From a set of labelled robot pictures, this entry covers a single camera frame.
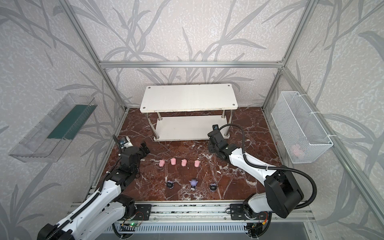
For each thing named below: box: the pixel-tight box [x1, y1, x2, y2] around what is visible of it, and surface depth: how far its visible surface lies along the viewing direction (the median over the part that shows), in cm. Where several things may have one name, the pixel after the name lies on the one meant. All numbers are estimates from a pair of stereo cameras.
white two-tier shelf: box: [140, 83, 239, 142], surface depth 81 cm
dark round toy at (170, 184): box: [166, 180, 175, 189], surface depth 81 cm
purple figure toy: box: [188, 178, 199, 191], surface depth 82 cm
